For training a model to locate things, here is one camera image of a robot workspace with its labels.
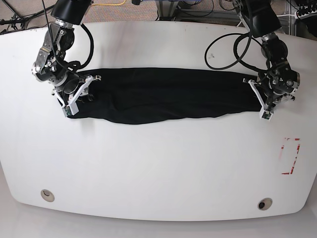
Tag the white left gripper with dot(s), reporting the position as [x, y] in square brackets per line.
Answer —
[271, 101]

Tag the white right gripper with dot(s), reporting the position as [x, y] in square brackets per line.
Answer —
[72, 89]

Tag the black T-shirt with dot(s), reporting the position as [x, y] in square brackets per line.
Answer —
[148, 95]

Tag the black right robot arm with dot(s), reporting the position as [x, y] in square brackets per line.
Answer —
[50, 65]

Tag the red tape rectangle marking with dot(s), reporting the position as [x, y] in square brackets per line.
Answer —
[288, 155]

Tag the right table grommet hole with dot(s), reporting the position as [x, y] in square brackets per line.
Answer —
[265, 204]

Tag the table grommet hole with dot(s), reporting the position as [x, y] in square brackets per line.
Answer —
[47, 195]
[265, 204]

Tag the left table grommet hole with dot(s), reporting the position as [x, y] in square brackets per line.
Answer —
[47, 195]

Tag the white power strip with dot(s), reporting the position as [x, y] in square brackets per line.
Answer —
[306, 12]

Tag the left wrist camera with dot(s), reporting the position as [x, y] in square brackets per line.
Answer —
[265, 114]

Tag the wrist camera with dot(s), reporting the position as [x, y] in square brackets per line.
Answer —
[70, 110]
[265, 114]

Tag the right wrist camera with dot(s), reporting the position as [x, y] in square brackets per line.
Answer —
[70, 110]

